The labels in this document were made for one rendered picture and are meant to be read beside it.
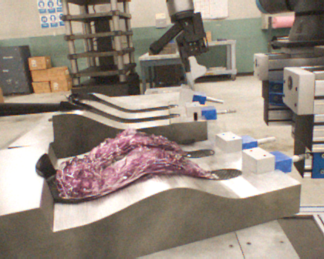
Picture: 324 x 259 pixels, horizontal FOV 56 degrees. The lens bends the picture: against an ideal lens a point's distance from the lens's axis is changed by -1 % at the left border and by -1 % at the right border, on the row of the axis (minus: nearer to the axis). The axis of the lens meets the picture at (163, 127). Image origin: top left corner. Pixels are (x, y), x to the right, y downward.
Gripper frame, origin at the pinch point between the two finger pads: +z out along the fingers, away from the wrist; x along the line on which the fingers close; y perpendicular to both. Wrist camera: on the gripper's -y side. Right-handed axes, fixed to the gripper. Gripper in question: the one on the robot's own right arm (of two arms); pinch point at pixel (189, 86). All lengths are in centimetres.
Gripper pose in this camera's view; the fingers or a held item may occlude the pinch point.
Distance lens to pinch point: 91.5
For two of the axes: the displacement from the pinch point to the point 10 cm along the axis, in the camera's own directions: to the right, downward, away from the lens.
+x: 0.2, -1.6, 9.9
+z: 2.1, 9.7, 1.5
